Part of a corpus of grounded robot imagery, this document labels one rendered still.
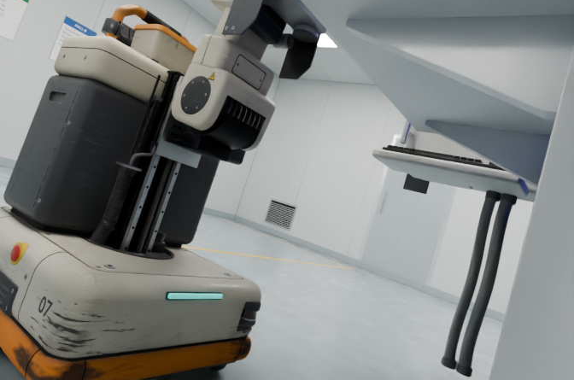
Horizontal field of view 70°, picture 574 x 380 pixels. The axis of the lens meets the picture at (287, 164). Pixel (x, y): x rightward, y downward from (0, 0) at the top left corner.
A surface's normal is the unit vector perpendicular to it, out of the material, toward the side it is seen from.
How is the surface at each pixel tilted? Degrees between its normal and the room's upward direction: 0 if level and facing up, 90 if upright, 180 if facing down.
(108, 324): 90
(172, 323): 90
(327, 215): 90
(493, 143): 90
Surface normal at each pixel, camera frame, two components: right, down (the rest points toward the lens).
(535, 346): -0.54, -0.25
